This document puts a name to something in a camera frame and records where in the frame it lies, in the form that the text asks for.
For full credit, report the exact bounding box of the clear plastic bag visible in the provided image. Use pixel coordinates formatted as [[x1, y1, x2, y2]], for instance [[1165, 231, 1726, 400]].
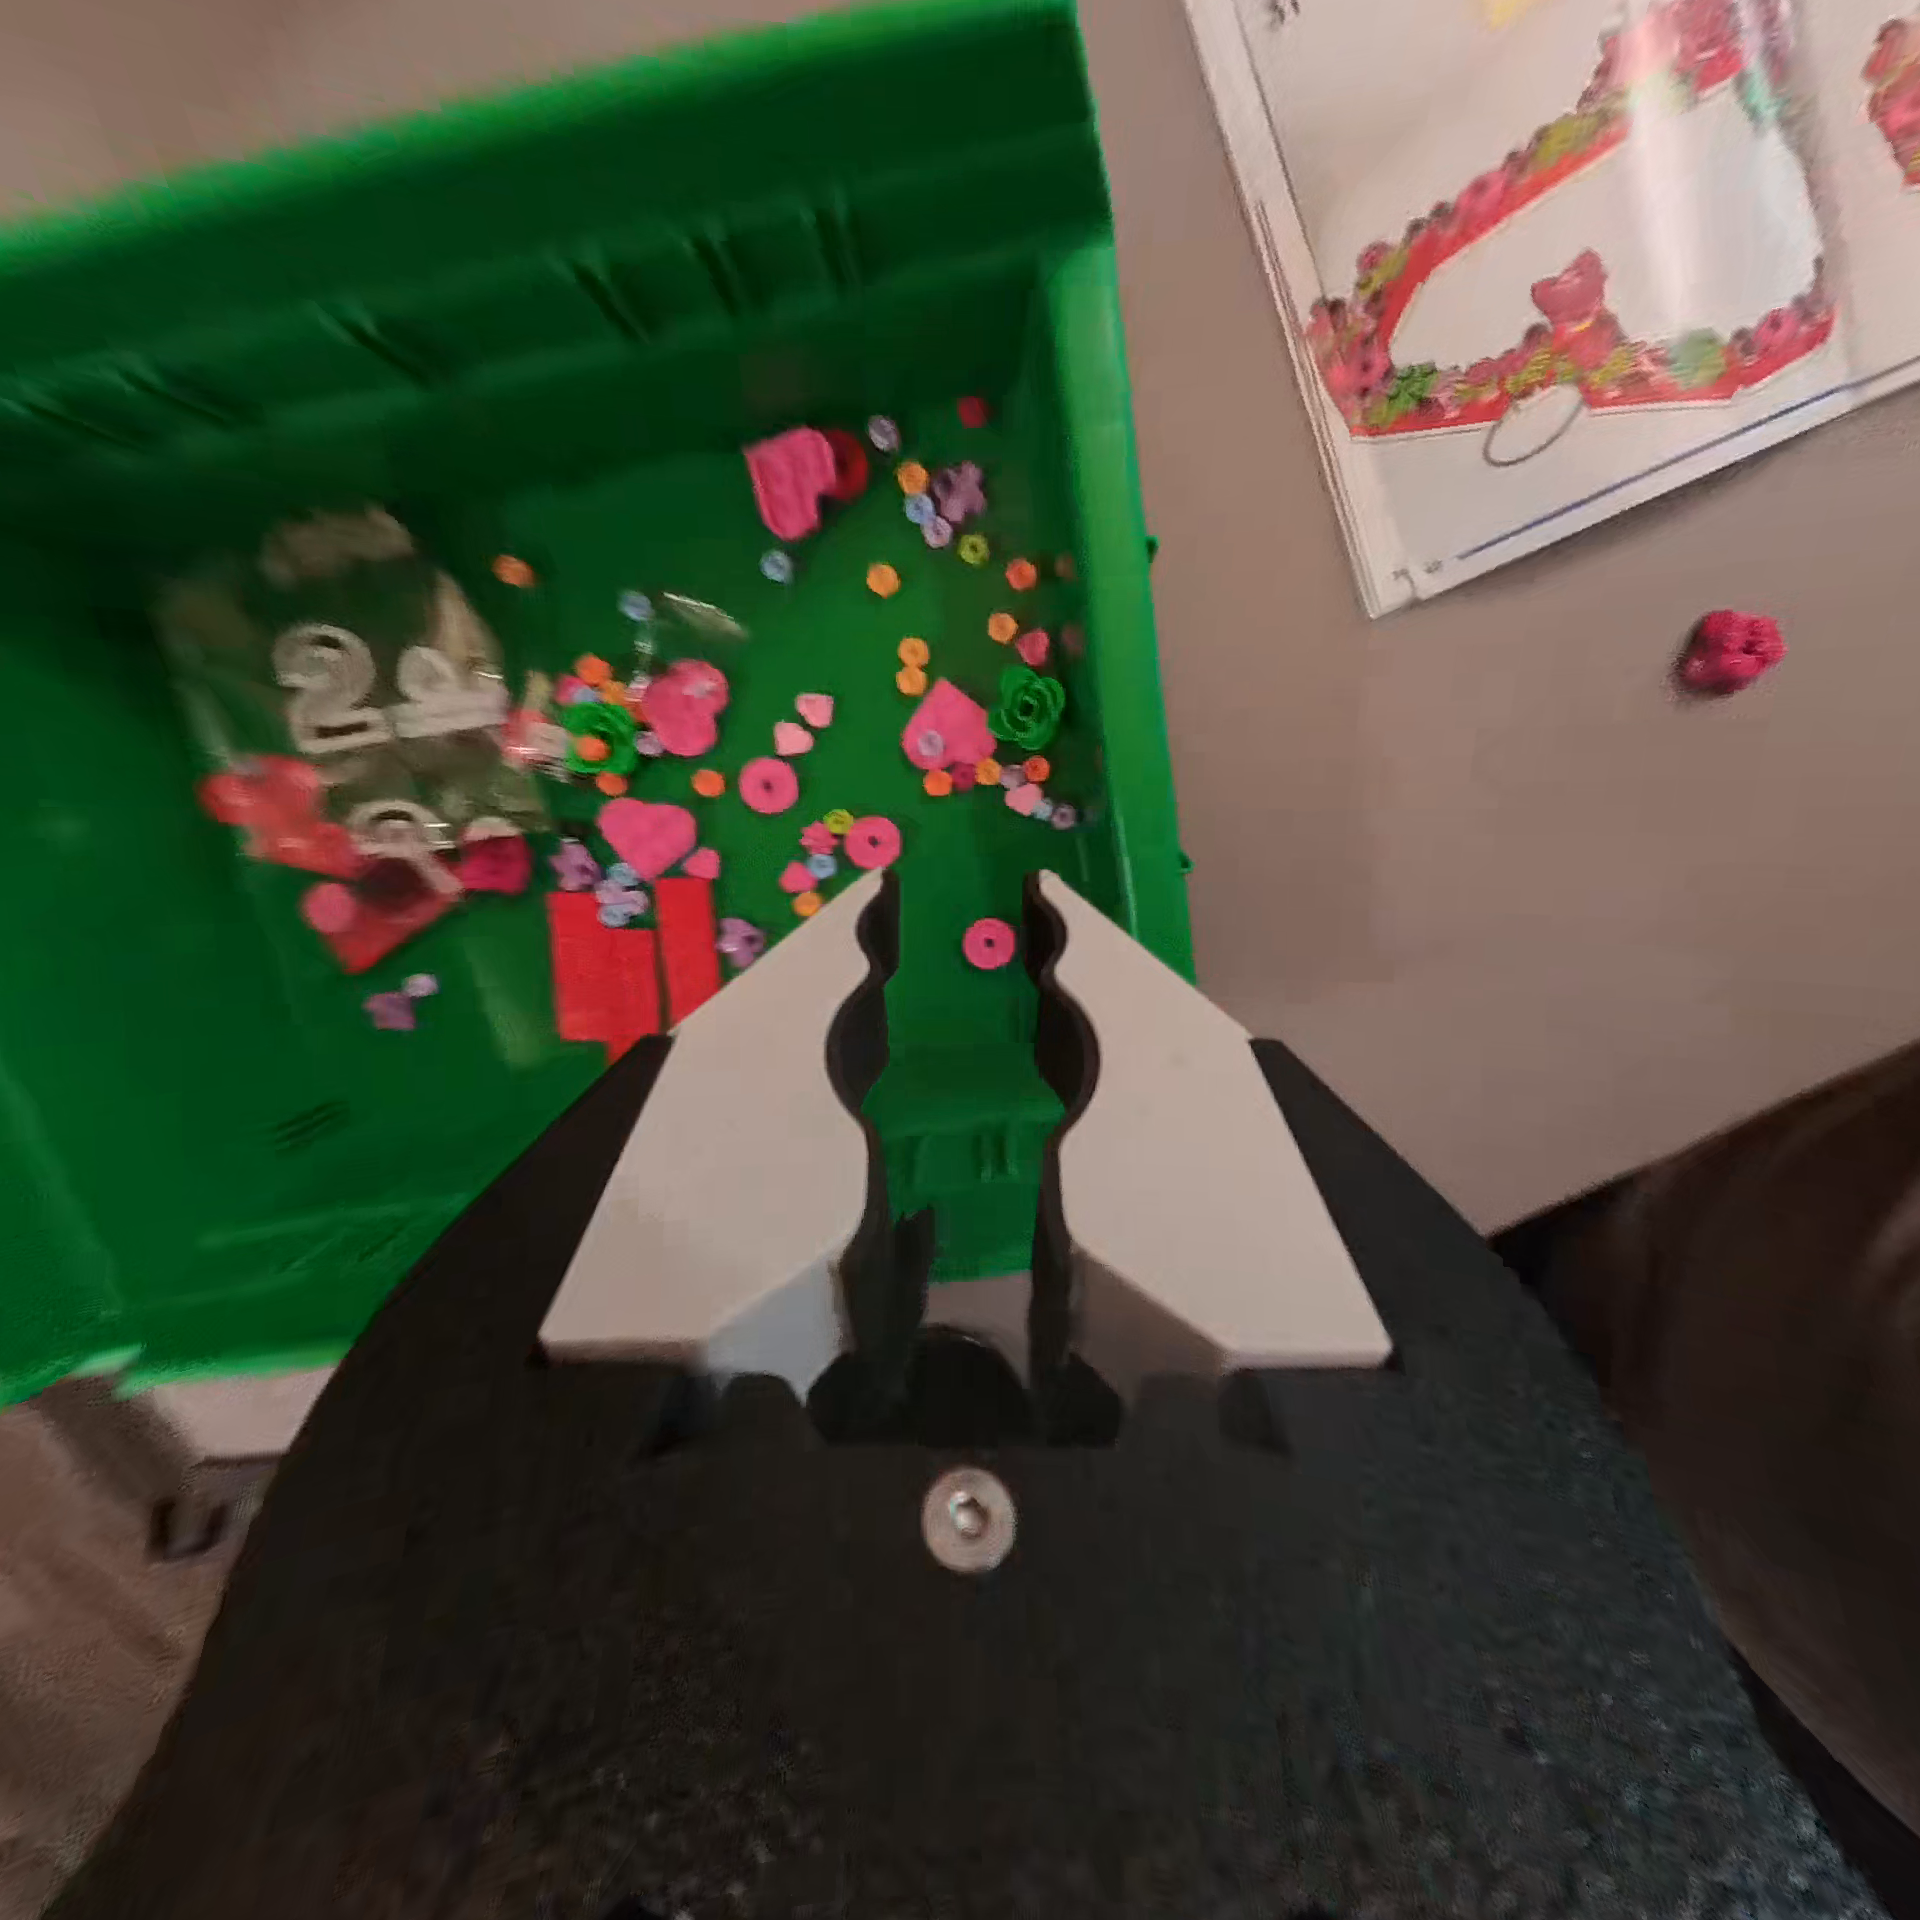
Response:
[[153, 508, 560, 980]]

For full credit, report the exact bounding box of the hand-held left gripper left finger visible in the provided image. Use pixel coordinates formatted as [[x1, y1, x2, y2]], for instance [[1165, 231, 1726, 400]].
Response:
[[534, 866, 904, 1413]]

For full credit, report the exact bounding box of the green plastic bin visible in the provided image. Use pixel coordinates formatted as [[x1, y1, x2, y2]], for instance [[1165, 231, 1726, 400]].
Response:
[[0, 0, 1199, 1413]]

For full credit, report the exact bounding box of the brown cloth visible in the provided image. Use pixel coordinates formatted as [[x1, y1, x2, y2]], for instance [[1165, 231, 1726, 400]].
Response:
[[1493, 1042, 1920, 1839]]

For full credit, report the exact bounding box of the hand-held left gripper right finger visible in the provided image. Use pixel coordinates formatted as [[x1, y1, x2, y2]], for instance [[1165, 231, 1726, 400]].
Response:
[[1023, 866, 1397, 1418]]

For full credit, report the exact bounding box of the magenta lego flower piece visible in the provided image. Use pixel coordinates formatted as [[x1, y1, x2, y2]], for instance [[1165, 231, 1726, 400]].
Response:
[[1670, 607, 1790, 700]]

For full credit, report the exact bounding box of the red lego brick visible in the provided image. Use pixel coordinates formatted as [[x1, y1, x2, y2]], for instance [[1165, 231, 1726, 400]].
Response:
[[544, 889, 664, 1055], [653, 873, 728, 1023]]

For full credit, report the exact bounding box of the lego instruction booklet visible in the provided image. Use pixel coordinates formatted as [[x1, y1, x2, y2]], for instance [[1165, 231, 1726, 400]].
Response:
[[1182, 0, 1920, 622]]

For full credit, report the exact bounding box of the pile of small lego pieces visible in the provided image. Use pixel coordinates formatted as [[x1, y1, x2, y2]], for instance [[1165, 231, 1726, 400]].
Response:
[[487, 392, 1095, 1038]]

